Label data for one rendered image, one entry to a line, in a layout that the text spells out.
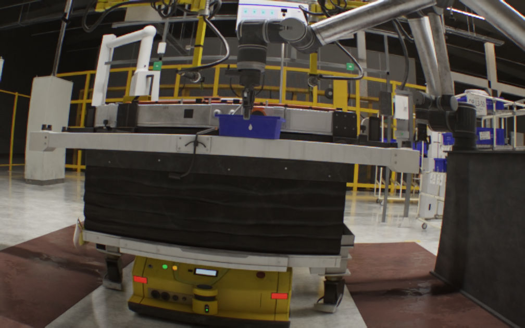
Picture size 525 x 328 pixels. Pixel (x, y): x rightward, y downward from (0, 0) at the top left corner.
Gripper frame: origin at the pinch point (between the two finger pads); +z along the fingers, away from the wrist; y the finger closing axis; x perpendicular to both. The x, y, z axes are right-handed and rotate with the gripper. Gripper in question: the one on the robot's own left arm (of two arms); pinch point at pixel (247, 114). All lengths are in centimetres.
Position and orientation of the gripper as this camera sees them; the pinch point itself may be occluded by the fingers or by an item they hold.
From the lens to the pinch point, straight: 190.6
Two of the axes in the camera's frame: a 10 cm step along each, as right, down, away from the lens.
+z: -0.6, 10.0, 0.3
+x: -9.8, -0.6, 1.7
